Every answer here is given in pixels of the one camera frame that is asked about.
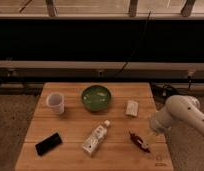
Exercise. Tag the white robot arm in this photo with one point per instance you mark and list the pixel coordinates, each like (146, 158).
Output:
(176, 108)

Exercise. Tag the white plastic bottle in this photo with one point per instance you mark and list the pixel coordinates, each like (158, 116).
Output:
(93, 141)

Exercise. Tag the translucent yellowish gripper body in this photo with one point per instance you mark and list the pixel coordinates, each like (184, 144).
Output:
(149, 139)

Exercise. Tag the black smartphone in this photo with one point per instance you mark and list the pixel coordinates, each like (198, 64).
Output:
(48, 144)

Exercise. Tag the small white packet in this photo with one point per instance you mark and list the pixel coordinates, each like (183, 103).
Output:
(132, 108)

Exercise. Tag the green ceramic bowl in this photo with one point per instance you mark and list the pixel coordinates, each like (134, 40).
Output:
(96, 98)

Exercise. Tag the wooden table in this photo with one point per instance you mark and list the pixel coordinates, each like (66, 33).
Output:
(64, 136)

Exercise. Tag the white paper cup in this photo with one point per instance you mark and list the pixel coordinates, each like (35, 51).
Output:
(55, 101)

